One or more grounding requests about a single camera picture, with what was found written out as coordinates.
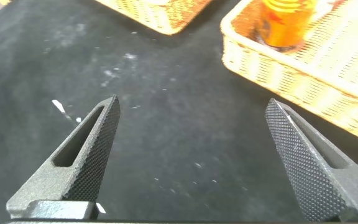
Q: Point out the gold drink can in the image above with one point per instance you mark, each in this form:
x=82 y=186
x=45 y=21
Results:
x=286 y=28

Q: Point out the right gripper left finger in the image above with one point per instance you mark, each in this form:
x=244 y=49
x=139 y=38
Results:
x=73 y=177

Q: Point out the black table cloth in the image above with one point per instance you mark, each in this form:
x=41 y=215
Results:
x=191 y=124

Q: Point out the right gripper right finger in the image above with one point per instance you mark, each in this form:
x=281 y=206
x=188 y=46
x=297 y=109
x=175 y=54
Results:
x=315 y=174

